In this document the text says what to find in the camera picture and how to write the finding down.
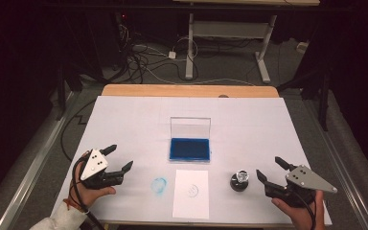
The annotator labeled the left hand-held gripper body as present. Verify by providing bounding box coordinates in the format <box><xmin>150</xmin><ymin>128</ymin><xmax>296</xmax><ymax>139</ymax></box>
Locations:
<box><xmin>80</xmin><ymin>148</ymin><xmax>125</xmax><ymax>190</ymax></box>

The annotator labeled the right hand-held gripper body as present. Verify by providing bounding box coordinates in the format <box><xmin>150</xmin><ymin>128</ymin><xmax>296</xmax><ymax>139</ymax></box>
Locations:
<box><xmin>264</xmin><ymin>164</ymin><xmax>338</xmax><ymax>209</ymax></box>

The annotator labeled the red bowl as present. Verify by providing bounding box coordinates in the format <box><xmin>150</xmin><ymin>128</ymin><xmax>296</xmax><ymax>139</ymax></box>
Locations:
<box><xmin>235</xmin><ymin>170</ymin><xmax>250</xmax><ymax>184</ymax></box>

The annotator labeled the black round stamp cap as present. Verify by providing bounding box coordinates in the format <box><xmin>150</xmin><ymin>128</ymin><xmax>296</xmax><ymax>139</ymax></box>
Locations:
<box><xmin>229</xmin><ymin>173</ymin><xmax>249</xmax><ymax>193</ymax></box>

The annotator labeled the person's left hand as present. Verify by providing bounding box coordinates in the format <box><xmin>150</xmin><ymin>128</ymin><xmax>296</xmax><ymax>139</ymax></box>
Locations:
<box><xmin>73</xmin><ymin>151</ymin><xmax>117</xmax><ymax>210</ymax></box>

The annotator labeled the person's right hand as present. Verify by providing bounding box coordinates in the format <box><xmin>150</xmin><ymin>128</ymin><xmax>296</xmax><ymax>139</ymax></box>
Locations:
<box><xmin>271</xmin><ymin>190</ymin><xmax>327</xmax><ymax>230</ymax></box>

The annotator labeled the red wrist band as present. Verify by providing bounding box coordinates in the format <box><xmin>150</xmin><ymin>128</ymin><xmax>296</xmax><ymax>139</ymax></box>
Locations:
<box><xmin>62</xmin><ymin>198</ymin><xmax>88</xmax><ymax>214</ymax></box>

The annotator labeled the blue ink pad box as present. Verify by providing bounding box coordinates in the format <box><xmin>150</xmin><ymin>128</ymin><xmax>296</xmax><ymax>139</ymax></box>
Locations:
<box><xmin>169</xmin><ymin>116</ymin><xmax>212</xmax><ymax>163</ymax></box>

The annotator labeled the black stand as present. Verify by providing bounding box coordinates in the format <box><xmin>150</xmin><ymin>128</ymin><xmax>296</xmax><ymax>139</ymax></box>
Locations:
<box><xmin>277</xmin><ymin>63</ymin><xmax>332</xmax><ymax>132</ymax></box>
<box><xmin>56</xmin><ymin>63</ymin><xmax>84</xmax><ymax>122</ymax></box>

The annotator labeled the white paper sheet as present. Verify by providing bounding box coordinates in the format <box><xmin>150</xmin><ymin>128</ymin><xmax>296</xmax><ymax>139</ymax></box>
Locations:
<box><xmin>172</xmin><ymin>169</ymin><xmax>210</xmax><ymax>220</ymax></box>

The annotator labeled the wooden table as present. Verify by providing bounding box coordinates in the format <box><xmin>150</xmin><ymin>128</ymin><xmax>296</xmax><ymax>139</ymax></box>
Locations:
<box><xmin>100</xmin><ymin>83</ymin><xmax>281</xmax><ymax>99</ymax></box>

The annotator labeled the white power strip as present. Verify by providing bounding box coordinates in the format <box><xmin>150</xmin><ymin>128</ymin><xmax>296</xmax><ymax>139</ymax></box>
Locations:
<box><xmin>296</xmin><ymin>41</ymin><xmax>311</xmax><ymax>54</ymax></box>

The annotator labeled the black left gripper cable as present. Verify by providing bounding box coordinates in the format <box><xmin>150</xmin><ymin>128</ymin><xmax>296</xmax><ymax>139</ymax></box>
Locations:
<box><xmin>71</xmin><ymin>157</ymin><xmax>106</xmax><ymax>230</ymax></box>

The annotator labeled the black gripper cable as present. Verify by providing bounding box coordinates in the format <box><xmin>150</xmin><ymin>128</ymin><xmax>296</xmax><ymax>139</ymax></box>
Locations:
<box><xmin>291</xmin><ymin>191</ymin><xmax>318</xmax><ymax>230</ymax></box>
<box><xmin>71</xmin><ymin>157</ymin><xmax>106</xmax><ymax>230</ymax></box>

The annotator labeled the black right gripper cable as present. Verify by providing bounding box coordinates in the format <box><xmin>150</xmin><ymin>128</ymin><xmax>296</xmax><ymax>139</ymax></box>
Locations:
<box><xmin>291</xmin><ymin>191</ymin><xmax>318</xmax><ymax>230</ymax></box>

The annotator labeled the black floor cable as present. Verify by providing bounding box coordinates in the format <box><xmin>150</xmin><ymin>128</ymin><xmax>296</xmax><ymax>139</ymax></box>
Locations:
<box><xmin>59</xmin><ymin>99</ymin><xmax>98</xmax><ymax>162</ymax></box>

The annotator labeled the metal floor rail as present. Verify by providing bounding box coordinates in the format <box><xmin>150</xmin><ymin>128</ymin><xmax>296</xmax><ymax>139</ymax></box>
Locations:
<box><xmin>303</xmin><ymin>99</ymin><xmax>368</xmax><ymax>230</ymax></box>
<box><xmin>0</xmin><ymin>90</ymin><xmax>81</xmax><ymax>230</ymax></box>

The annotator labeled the tangle of black cables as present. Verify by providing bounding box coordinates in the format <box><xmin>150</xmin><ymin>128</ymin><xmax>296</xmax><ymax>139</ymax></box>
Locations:
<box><xmin>114</xmin><ymin>12</ymin><xmax>202</xmax><ymax>84</ymax></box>

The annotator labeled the white floor cable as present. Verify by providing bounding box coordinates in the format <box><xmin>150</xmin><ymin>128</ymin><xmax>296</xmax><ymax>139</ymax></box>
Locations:
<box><xmin>140</xmin><ymin>65</ymin><xmax>257</xmax><ymax>87</ymax></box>

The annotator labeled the white desk frame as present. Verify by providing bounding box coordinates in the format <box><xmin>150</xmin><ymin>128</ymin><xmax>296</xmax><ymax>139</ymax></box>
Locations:
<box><xmin>172</xmin><ymin>0</ymin><xmax>321</xmax><ymax>84</ymax></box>

